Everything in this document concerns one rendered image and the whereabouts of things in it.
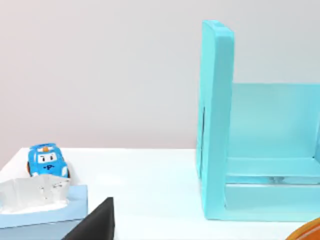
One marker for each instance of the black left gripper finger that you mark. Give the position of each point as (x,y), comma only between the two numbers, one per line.
(98,222)

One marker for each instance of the light blue tissue box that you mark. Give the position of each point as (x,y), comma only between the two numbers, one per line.
(72,207)

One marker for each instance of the white tissue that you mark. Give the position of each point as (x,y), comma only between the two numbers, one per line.
(32,192)

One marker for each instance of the blue toy car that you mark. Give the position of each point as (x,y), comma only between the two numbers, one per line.
(47,160)

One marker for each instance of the light blue rack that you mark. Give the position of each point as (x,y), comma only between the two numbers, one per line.
(217,125)

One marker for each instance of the orange round object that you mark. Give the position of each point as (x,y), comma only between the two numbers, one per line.
(307,232)

